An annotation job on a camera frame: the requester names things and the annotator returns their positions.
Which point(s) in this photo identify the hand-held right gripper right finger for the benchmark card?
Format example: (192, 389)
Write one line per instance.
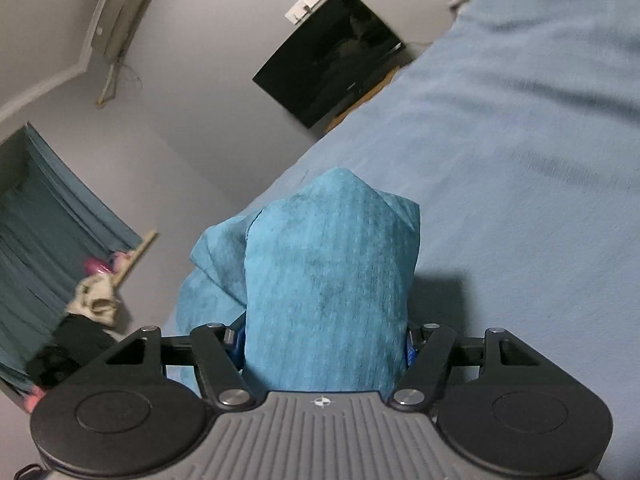
(411, 351)

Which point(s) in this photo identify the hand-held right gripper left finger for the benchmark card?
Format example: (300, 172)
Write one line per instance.
(231, 342)

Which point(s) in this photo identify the teal hoodie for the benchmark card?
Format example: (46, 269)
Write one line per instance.
(325, 280)

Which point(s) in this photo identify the wooden window ledge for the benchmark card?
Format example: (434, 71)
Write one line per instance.
(134, 257)

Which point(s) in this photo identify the cream cloth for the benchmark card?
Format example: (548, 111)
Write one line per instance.
(95, 302)

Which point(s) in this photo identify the pink object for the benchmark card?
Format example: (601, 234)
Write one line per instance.
(100, 265)

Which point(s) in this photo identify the black cloth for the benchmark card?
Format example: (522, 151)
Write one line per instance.
(70, 347)

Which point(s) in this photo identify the blue fleece blanket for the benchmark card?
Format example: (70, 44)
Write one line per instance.
(510, 185)

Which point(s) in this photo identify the teal curtain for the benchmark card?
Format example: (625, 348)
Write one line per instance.
(45, 240)

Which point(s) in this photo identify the wooden television stand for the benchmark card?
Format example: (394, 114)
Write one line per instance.
(362, 102)

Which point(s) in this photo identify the black television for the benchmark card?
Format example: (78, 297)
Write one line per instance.
(330, 55)

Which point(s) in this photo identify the white air conditioner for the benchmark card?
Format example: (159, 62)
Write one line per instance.
(127, 5)

